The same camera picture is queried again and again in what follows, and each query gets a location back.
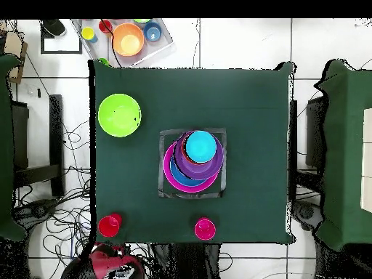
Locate small cyan bowl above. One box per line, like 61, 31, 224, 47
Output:
185, 130, 218, 163

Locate purple bowl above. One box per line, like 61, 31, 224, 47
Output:
173, 129, 225, 180

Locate large blue bowl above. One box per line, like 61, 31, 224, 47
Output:
169, 156, 210, 187

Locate large pink bowl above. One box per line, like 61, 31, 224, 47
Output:
163, 140, 221, 193

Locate pink cup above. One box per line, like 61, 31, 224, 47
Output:
194, 217, 217, 241

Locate red cup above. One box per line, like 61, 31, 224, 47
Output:
98, 19, 114, 34
97, 212, 124, 238

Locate dark green table cloth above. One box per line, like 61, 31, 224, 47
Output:
88, 59, 297, 246

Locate large green bowl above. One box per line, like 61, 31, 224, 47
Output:
97, 93, 142, 138

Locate blue cup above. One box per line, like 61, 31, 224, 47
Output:
143, 21, 163, 42

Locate large orange bowl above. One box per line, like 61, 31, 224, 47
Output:
112, 23, 145, 57

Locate black floor device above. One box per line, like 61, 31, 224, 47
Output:
291, 200, 323, 232
15, 198, 59, 222

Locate clear plastic tray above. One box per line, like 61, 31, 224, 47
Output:
70, 18, 175, 68

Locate yellow cup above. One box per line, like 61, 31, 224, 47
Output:
81, 26, 99, 44

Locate green covered side table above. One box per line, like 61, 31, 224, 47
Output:
315, 59, 372, 252
0, 54, 28, 242

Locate beige box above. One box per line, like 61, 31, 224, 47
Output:
360, 108, 372, 213

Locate person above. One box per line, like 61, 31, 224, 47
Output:
40, 19, 68, 38

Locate brown cardboard box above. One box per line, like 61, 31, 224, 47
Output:
4, 28, 28, 85

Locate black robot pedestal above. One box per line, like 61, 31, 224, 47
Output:
152, 243, 222, 279

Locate black cable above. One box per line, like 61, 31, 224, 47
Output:
99, 18, 121, 68

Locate tangle of floor cables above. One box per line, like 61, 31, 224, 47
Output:
12, 120, 233, 279

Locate black table leg frame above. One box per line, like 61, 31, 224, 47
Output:
11, 94, 65, 198
290, 95, 328, 204

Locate black floor tape frame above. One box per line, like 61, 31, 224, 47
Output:
40, 27, 83, 55

